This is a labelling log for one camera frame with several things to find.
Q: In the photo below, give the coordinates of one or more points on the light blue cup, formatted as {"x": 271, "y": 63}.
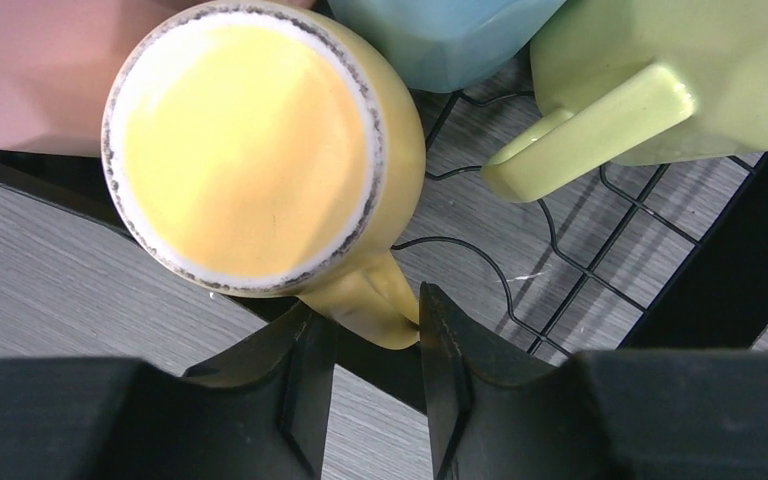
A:
{"x": 441, "y": 46}

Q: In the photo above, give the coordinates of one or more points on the large pink mug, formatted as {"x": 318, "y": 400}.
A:
{"x": 58, "y": 60}

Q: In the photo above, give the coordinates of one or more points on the light green mug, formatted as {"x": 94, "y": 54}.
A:
{"x": 638, "y": 83}

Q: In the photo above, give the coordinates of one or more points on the black wire dish rack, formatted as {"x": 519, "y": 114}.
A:
{"x": 673, "y": 255}

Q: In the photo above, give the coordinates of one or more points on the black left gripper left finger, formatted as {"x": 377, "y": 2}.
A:
{"x": 266, "y": 400}

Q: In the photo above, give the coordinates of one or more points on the yellow mug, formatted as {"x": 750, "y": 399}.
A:
{"x": 262, "y": 150}

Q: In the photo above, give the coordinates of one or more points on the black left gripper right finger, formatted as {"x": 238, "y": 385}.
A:
{"x": 494, "y": 412}

